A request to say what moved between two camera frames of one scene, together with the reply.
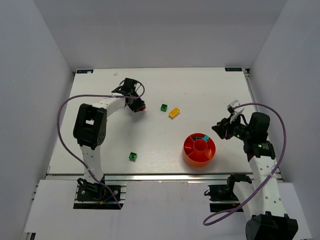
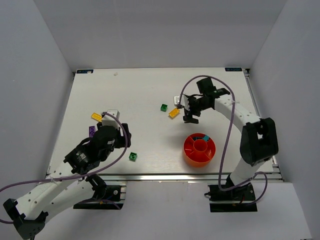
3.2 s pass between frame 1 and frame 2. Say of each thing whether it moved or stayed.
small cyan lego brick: stayed
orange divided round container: stayed
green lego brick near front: stayed
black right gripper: moved
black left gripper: moved
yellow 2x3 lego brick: stayed
